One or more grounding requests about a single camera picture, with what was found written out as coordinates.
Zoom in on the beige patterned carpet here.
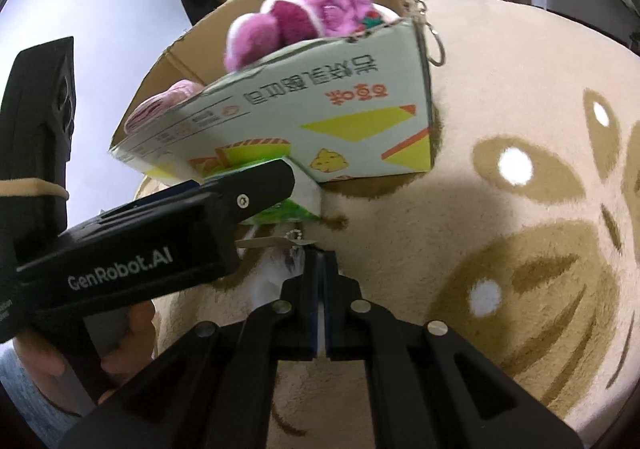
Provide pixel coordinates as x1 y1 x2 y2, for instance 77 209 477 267
305 0 639 447

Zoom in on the brown cardboard box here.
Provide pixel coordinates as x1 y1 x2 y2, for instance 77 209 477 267
110 0 433 184

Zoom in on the person's left hand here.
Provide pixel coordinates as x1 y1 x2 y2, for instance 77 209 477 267
13 301 156 415

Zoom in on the white plush toy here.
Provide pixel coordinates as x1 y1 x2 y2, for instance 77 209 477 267
236 228 308 309

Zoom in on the pink packaged towel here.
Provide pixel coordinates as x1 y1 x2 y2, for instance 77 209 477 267
124 80 204 135

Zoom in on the pink strawberry bear plush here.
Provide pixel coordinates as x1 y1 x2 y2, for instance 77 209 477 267
224 0 398 72

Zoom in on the green barcode packet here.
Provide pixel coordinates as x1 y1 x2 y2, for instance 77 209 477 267
210 157 321 225

